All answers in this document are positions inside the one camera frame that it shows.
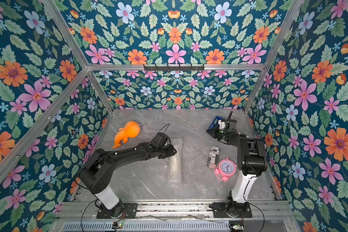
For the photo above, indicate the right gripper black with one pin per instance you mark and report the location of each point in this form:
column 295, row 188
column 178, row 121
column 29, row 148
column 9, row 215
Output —
column 216, row 131

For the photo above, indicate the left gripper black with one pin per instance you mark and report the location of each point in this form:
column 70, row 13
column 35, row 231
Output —
column 170, row 149

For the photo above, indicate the clear bubble wrap sheet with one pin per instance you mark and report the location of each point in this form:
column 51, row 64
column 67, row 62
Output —
column 175, row 161

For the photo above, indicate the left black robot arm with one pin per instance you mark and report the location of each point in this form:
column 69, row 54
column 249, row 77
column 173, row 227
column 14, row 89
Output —
column 96, row 174

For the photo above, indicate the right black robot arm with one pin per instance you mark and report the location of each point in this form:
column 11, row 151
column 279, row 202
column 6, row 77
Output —
column 251, row 163

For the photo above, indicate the blue tape dispenser box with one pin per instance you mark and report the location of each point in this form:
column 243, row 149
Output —
column 213, row 123

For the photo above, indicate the american flag can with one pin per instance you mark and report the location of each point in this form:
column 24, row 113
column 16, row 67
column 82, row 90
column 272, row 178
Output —
column 213, row 157

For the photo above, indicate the pink alarm clock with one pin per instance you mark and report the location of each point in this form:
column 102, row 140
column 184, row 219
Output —
column 226, row 169

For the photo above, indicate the orange plush toy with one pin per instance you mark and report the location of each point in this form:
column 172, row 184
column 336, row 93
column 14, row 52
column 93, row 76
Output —
column 130, row 130

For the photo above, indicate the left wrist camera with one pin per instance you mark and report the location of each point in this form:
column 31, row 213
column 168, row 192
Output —
column 160, row 140

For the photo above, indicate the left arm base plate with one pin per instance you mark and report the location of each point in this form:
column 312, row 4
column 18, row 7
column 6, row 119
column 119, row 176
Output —
column 121, row 210

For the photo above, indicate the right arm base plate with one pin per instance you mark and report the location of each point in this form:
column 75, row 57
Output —
column 231, row 210

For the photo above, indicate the black wall hook rail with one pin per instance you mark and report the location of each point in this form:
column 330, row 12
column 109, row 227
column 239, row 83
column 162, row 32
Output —
column 179, row 67

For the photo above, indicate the aluminium front rail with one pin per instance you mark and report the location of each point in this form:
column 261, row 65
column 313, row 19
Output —
column 176, row 210

